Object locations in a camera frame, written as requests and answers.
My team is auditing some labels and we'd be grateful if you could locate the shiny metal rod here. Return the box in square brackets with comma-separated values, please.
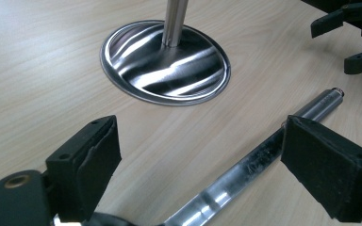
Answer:
[161, 87, 346, 226]

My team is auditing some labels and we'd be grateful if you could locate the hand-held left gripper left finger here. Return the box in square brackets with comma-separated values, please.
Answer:
[45, 115, 123, 222]

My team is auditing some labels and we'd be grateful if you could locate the round shiny metal stand base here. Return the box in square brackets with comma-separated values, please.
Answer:
[99, 19, 232, 107]

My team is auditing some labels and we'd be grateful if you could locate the upright shiny metal pole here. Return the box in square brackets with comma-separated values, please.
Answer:
[161, 0, 190, 49]

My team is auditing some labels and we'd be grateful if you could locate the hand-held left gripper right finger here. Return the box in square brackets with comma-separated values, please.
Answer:
[280, 115, 362, 224]

